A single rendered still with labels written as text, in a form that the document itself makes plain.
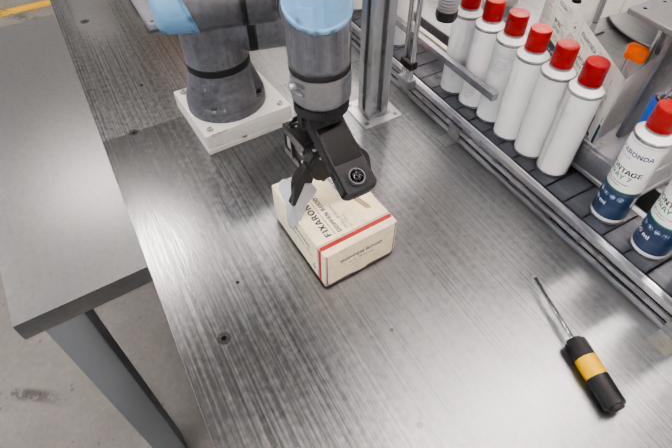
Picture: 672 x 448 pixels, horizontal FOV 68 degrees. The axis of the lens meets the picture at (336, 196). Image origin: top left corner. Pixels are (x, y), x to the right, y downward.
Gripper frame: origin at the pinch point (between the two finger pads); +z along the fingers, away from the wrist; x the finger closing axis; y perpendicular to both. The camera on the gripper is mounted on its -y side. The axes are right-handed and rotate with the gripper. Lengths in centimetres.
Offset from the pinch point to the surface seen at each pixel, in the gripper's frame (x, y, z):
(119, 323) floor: 44, 63, 88
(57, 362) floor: 64, 59, 88
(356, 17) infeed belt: -37, 49, 0
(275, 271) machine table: 11.0, -1.1, 6.0
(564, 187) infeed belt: -35.1, -14.7, 1.4
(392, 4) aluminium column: -25.0, 20.6, -17.8
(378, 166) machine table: -15.5, 9.3, 5.9
